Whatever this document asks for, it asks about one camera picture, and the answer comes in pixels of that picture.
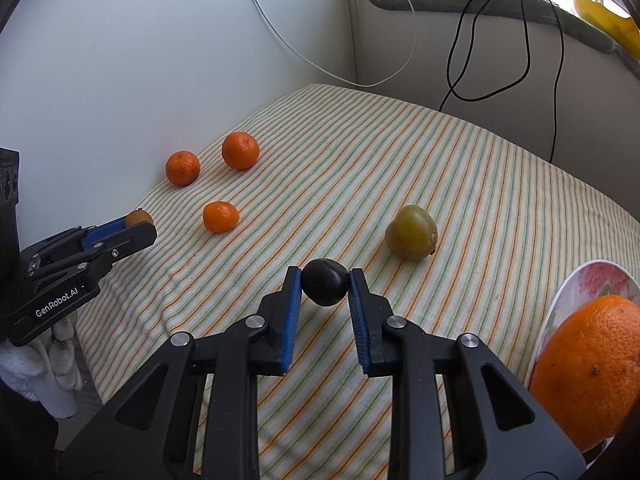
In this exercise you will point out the floral white plate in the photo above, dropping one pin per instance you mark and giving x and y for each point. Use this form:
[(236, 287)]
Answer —
[(595, 280)]

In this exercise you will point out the white refrigerator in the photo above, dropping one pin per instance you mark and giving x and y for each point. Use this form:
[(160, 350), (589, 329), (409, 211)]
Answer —
[(125, 60)]

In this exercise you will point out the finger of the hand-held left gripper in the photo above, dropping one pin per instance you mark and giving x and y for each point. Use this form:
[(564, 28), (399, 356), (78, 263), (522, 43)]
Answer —
[(107, 230), (132, 240)]

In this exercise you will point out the dark plum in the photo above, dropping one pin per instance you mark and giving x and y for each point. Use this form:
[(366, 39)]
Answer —
[(325, 282)]

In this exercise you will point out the large orange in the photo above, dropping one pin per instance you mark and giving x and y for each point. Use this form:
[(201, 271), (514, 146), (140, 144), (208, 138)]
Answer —
[(590, 375)]

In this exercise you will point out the yellow wavy bowl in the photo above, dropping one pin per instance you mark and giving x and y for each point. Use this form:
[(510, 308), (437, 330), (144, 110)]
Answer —
[(607, 22)]

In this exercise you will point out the yellow-green round fruit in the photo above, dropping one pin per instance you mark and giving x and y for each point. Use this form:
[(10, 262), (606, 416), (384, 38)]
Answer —
[(411, 232)]

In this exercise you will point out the brown kiwi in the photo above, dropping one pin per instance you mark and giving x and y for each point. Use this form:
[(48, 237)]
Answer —
[(140, 217)]

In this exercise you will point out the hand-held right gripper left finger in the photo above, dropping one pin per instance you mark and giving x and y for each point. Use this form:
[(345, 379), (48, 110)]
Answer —
[(292, 325)]

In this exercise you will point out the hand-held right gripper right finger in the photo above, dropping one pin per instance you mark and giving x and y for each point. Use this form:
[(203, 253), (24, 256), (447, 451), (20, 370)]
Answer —
[(357, 320)]

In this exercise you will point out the small tangerine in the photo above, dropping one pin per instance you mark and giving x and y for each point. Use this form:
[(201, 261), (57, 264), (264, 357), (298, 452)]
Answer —
[(183, 168), (240, 150), (221, 217)]

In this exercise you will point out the white fluffy cloth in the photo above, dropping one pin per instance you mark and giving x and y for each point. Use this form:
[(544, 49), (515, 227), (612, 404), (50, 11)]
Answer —
[(35, 375)]

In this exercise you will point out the striped tablecloth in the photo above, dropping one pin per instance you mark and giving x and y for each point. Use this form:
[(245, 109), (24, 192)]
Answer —
[(450, 185)]

